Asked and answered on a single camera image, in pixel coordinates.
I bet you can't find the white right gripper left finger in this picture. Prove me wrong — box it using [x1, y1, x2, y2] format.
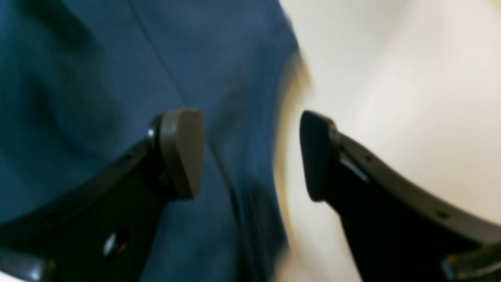
[0, 108, 205, 282]

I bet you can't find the navy blue t-shirt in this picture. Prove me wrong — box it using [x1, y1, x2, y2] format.
[1, 0, 299, 282]

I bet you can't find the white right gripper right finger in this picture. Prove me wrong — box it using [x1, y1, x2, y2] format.
[299, 110, 501, 282]

